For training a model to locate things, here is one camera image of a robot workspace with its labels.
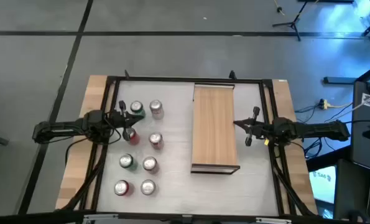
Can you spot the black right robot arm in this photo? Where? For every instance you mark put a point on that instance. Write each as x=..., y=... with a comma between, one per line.
x=312, y=130

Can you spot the black desk foot bar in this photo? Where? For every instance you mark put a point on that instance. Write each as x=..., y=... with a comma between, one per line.
x=340, y=80

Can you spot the green Sprite can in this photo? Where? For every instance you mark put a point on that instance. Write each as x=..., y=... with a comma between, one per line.
x=136, y=106
x=126, y=160

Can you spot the silver Diet Coke can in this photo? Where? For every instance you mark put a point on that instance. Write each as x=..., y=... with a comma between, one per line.
x=156, y=105
x=148, y=187

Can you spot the wooden shelf black metal frame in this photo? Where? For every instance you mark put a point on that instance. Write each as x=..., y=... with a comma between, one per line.
x=214, y=130

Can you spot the red can black script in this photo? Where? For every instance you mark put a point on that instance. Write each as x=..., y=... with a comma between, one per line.
x=121, y=187
x=134, y=138

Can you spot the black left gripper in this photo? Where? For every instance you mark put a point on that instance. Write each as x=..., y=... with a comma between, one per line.
x=117, y=119

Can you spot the white glossy table board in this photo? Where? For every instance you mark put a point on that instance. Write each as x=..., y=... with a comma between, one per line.
x=172, y=193

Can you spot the yellow tag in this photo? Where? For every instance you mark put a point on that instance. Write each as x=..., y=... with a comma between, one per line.
x=266, y=142

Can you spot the white SA6 sign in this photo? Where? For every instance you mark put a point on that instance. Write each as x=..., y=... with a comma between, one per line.
x=323, y=186

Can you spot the silver aluminium bracket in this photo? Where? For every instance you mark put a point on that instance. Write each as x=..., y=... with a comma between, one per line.
x=100, y=217
x=273, y=221

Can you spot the black tripod stand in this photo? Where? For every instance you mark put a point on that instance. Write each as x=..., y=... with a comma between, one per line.
x=293, y=24

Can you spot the red Coke can white script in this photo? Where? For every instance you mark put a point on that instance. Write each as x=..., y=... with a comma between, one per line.
x=156, y=138
x=149, y=163

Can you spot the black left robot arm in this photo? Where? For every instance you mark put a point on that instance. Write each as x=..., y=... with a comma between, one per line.
x=63, y=129

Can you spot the yellow power strip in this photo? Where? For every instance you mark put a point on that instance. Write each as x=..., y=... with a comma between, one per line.
x=323, y=104

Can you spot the black side desk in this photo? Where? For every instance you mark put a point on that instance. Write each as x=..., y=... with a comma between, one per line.
x=349, y=193

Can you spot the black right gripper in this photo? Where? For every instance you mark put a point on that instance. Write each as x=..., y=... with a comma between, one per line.
x=262, y=129

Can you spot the black aluminium table frame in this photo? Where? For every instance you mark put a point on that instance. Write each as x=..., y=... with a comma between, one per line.
x=172, y=78

